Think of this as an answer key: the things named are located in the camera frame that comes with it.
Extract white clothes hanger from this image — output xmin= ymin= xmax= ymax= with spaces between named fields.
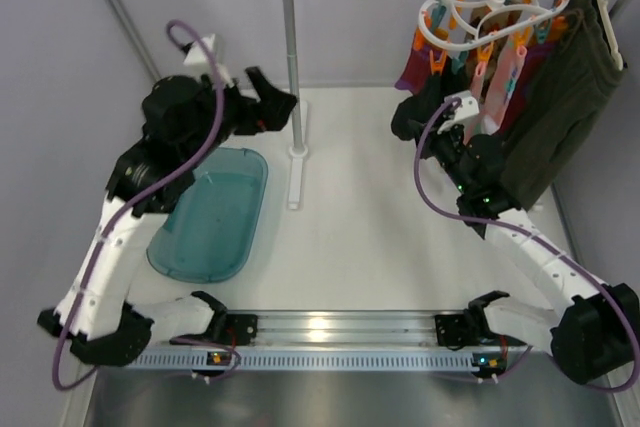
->
xmin=596 ymin=0 xmax=625 ymax=71

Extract teal plastic basin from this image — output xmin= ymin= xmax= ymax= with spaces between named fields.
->
xmin=147 ymin=147 xmax=268 ymax=284

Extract pink patterned sock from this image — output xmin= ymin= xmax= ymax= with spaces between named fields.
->
xmin=470 ymin=40 xmax=527 ymax=135

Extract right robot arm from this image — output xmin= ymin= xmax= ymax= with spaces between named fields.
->
xmin=422 ymin=123 xmax=639 ymax=390

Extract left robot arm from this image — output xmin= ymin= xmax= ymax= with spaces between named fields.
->
xmin=37 ymin=66 xmax=297 ymax=367

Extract grey slotted cable duct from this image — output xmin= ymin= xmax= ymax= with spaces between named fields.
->
xmin=128 ymin=346 xmax=524 ymax=373

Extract black sock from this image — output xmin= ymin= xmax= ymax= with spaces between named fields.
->
xmin=390 ymin=71 xmax=470 ymax=141

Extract white round clip hanger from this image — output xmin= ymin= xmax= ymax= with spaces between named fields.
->
xmin=416 ymin=0 xmax=569 ymax=53

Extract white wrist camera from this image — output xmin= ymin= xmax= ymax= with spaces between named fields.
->
xmin=436 ymin=90 xmax=480 ymax=134
xmin=183 ymin=34 xmax=221 ymax=78

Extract maroon purple sock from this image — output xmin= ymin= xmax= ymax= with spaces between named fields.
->
xmin=498 ymin=41 xmax=558 ymax=137
xmin=394 ymin=28 xmax=443 ymax=94

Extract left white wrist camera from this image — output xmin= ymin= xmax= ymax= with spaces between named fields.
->
xmin=183 ymin=34 xmax=221 ymax=78

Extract dark green shorts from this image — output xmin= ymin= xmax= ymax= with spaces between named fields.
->
xmin=502 ymin=0 xmax=626 ymax=210

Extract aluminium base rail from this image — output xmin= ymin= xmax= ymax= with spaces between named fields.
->
xmin=219 ymin=309 xmax=561 ymax=348

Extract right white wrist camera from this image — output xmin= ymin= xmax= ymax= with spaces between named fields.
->
xmin=436 ymin=90 xmax=480 ymax=134

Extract argyle brown orange sock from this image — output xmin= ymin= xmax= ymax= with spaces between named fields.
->
xmin=464 ymin=7 xmax=520 ymax=103

